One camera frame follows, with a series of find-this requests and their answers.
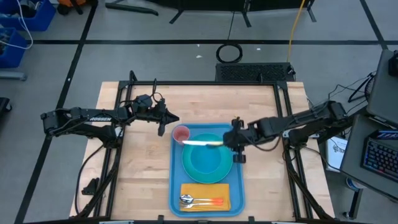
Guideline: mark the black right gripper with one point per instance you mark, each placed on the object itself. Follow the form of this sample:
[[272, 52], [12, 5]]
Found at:
[[237, 138]]

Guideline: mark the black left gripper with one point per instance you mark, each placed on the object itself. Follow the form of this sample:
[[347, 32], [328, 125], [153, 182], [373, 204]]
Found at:
[[151, 113]]

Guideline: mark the pink plastic cup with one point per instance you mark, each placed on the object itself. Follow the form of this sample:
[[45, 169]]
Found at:
[[181, 134]]

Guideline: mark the blue plastic bowl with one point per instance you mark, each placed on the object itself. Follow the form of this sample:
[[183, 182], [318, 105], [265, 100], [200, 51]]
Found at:
[[206, 160]]

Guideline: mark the teal green plate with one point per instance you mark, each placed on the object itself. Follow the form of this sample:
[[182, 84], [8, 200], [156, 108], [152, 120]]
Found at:
[[185, 161]]

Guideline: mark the blue plastic tray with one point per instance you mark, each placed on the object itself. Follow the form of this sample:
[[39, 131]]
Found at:
[[175, 174]]

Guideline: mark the yellow cloth napkin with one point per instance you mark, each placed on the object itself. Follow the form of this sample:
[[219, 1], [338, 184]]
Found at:
[[205, 189]]

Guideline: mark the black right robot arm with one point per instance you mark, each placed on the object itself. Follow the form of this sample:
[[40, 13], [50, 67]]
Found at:
[[298, 119]]

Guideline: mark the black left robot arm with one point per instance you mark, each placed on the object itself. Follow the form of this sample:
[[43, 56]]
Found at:
[[77, 115]]

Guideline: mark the silver mounting plate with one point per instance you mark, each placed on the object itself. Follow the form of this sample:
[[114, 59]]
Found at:
[[285, 133], [120, 132]]

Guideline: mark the black perforated computer case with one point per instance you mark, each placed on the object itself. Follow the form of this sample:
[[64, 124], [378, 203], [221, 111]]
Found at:
[[255, 72]]

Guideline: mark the white printed box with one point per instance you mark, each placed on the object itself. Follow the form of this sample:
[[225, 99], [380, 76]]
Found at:
[[337, 152]]

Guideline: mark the grey desk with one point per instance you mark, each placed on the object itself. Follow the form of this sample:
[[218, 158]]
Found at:
[[353, 149]]

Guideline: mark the black floor stand foot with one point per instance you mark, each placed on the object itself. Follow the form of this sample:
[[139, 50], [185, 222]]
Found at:
[[130, 8]]

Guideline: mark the blue white tape roll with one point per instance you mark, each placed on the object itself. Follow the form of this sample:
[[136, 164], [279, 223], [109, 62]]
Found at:
[[353, 184]]

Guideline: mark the black partition screen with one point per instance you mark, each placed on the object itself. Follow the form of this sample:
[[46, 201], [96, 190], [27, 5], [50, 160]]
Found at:
[[217, 3]]

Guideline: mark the black desk leg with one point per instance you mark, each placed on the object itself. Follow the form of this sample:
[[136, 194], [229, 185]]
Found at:
[[355, 202]]

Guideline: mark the backlit black keyboard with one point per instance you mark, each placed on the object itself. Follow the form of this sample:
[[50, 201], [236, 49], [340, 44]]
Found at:
[[379, 158]]

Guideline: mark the orange and black device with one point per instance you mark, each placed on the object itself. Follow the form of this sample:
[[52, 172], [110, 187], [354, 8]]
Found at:
[[71, 3]]

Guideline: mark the blue plastic bin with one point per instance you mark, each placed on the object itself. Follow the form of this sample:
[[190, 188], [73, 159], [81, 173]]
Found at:
[[43, 18], [15, 56]]

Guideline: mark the grey metal bar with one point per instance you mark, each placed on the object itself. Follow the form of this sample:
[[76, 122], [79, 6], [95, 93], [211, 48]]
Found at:
[[12, 76]]

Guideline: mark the black chair base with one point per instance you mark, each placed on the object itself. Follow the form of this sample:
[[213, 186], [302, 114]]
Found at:
[[4, 104]]

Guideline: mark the black aluminium table frame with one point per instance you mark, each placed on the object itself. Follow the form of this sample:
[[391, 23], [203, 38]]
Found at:
[[199, 83]]

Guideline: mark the black frame bracket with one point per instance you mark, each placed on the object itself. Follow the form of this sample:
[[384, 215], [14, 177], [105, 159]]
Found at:
[[92, 188]]

